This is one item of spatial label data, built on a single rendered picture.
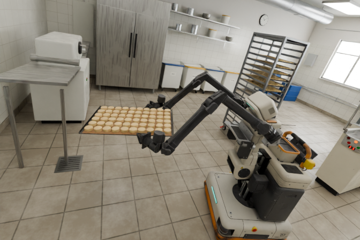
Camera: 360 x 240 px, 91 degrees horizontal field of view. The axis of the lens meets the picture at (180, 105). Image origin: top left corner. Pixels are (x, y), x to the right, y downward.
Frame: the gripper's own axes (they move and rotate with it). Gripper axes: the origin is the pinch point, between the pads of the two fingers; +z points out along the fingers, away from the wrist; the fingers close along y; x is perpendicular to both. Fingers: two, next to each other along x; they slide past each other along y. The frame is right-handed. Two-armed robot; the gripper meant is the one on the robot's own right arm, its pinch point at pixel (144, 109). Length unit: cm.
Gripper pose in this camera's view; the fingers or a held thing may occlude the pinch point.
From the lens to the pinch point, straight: 153.2
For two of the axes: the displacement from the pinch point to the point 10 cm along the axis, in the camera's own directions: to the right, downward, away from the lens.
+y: 1.1, -9.1, -3.9
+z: -6.5, 2.3, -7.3
